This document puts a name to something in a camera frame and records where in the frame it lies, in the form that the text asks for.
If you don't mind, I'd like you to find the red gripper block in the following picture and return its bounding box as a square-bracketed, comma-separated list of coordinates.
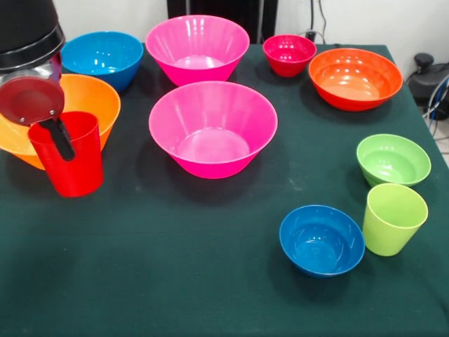
[0, 76, 77, 162]

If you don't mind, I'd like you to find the red plastic cup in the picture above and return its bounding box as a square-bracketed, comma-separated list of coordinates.
[27, 111, 105, 198]

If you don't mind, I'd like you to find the large orange bowl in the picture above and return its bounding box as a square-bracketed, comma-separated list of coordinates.
[0, 73, 122, 172]

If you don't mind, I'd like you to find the light blue bowl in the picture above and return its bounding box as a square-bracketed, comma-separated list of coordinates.
[60, 31, 145, 93]

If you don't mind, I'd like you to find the dark green table cloth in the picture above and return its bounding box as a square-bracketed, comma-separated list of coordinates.
[0, 41, 449, 337]

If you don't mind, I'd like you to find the large pink bowl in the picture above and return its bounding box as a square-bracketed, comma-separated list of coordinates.
[148, 81, 279, 180]
[145, 14, 250, 87]

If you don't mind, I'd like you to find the small magenta bowl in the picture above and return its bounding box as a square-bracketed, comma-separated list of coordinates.
[262, 34, 318, 78]

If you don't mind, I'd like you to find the small dark blue bowl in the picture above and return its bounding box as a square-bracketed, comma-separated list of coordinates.
[279, 204, 366, 279]

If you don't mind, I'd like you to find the red-orange wide bowl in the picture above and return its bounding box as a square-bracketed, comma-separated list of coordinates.
[308, 48, 404, 112]

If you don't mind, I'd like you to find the small green bowl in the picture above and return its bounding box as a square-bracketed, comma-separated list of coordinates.
[356, 133, 432, 188]

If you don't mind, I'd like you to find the lime green plastic cup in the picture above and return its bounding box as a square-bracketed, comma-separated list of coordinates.
[362, 183, 429, 258]

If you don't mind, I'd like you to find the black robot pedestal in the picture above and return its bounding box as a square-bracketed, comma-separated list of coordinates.
[167, 0, 279, 45]

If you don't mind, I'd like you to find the wall cable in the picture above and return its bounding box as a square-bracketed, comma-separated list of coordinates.
[305, 0, 329, 45]

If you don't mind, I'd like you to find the black pedestal foot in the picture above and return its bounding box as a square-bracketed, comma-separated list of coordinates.
[406, 52, 449, 105]

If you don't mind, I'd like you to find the cable bundle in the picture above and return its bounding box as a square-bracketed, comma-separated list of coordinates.
[420, 75, 449, 141]

